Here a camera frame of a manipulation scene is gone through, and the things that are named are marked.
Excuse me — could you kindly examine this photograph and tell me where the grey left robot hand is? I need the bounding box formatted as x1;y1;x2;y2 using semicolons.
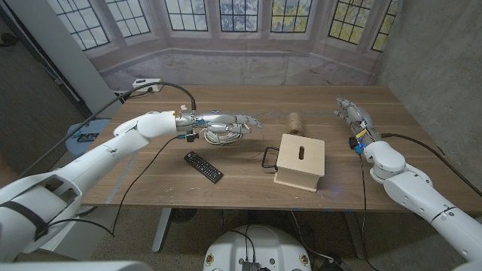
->
173;110;264;136

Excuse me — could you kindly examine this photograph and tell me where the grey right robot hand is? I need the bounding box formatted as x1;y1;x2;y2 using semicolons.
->
333;97;382;148

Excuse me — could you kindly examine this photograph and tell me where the red-fronted drawer with black handle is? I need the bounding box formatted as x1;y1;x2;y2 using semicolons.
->
261;145;280;169

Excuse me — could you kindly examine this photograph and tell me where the light wooden drawer unit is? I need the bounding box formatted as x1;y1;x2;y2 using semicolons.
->
273;133;326;193

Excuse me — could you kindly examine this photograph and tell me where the black TV remote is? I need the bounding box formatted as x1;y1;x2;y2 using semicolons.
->
183;151;224;184

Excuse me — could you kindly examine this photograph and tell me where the wooden cabinet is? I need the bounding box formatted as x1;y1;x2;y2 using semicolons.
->
251;112;288;159

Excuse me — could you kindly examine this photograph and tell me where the brown twine spool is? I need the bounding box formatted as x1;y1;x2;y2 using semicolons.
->
286;111;306;136

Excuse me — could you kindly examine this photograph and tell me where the printed bay window backdrop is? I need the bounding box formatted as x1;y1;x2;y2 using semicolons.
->
47;0;402;93

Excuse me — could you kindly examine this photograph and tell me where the white power strip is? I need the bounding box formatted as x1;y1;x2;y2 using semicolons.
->
132;78;163;93

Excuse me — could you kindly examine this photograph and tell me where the black floor fan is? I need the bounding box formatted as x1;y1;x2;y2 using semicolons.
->
171;208;199;224

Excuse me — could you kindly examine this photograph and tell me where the grey table leg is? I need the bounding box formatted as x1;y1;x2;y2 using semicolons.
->
151;208;173;254
343;211;367;260

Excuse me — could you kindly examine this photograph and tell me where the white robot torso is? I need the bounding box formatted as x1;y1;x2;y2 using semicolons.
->
203;224;313;271

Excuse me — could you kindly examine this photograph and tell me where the blue round stool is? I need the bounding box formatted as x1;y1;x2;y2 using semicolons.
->
65;118;121;159

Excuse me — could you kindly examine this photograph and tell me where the coiled white network cable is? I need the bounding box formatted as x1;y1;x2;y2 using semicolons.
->
200;122;252;146

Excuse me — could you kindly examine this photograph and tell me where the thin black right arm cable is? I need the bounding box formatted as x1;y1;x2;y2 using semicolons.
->
357;152;372;271

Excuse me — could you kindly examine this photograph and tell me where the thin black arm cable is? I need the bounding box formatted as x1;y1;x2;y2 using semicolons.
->
357;152;372;271
47;135;189;238

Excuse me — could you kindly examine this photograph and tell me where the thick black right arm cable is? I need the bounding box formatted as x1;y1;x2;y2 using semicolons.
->
380;132;482;197

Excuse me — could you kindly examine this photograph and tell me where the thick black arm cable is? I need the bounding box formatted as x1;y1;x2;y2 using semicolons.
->
18;81;197;178
380;132;482;197

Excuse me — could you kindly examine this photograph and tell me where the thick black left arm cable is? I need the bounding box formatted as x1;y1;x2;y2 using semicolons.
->
18;81;197;178

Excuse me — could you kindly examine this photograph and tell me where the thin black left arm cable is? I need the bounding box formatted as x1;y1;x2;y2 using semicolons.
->
47;135;189;238

